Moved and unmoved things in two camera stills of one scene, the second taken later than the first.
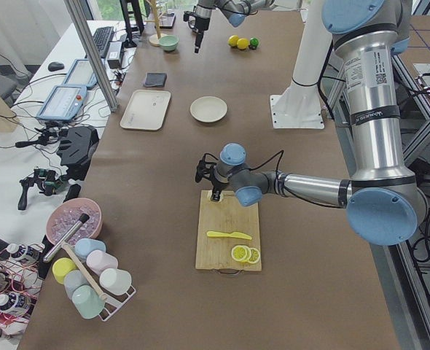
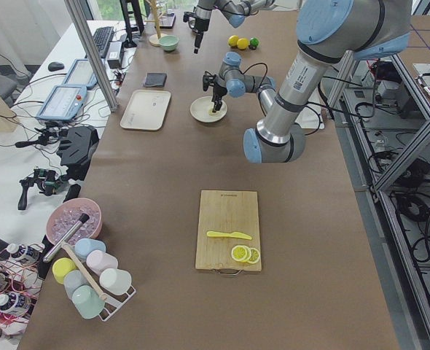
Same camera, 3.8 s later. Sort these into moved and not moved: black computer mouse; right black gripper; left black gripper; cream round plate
Moved: left black gripper
Not moved: cream round plate; black computer mouse; right black gripper
